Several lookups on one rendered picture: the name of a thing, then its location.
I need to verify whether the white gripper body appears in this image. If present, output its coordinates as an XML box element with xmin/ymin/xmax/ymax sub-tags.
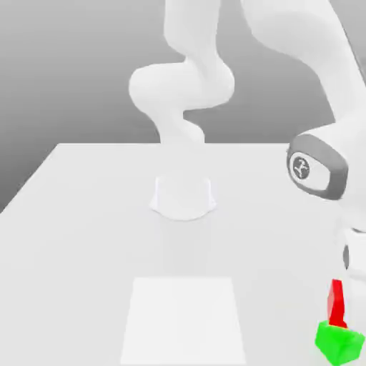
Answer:
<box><xmin>340</xmin><ymin>269</ymin><xmax>366</xmax><ymax>335</ymax></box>

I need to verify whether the small red cube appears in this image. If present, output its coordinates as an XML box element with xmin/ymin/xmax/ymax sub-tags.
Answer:
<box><xmin>327</xmin><ymin>279</ymin><xmax>349</xmax><ymax>329</ymax></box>

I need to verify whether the small green cube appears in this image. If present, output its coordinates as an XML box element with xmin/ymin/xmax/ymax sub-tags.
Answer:
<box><xmin>314</xmin><ymin>320</ymin><xmax>366</xmax><ymax>366</ymax></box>

